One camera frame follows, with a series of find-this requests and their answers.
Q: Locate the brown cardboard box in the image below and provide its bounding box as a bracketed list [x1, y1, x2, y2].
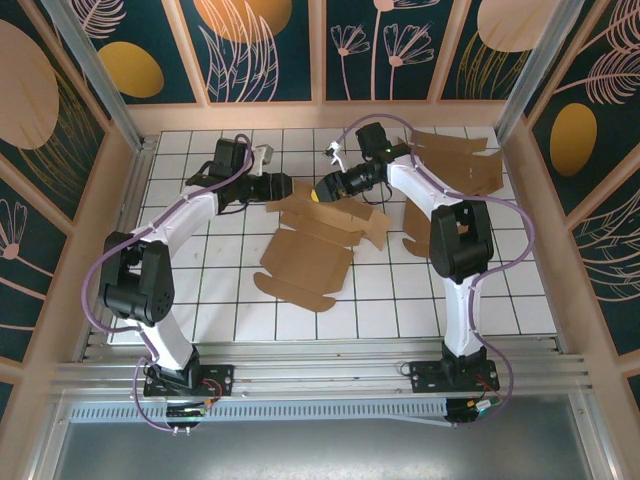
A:
[252, 179, 394, 314]

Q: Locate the small circuit board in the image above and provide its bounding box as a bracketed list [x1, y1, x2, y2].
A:
[164, 403, 210, 420]
[446, 397, 505, 426]

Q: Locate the grey metal sheet panel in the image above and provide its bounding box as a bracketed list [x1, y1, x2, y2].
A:
[47, 394, 609, 480]

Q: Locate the aluminium side rail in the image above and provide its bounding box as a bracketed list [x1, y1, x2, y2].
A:
[74, 133, 160, 362]

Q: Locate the aluminium rail frame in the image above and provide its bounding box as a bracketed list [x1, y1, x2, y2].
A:
[49, 335, 599, 401]

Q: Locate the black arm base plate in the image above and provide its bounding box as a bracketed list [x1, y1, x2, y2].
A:
[408, 359, 501, 395]
[143, 363, 236, 399]

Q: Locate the aluminium corner post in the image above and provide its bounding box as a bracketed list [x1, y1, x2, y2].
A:
[496, 0, 586, 147]
[42, 0, 147, 151]

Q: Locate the grey slotted cable duct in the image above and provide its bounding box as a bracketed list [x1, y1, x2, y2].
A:
[67, 397, 454, 427]

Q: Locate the purple cable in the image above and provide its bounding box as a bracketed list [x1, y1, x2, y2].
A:
[82, 131, 251, 433]
[327, 113, 535, 429]

